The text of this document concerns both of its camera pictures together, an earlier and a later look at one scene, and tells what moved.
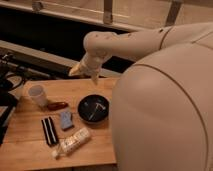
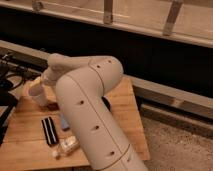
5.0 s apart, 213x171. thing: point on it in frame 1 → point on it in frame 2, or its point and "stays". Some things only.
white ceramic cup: [38, 94] stays
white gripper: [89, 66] → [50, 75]
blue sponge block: [66, 119] stays
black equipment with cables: [13, 75] stays
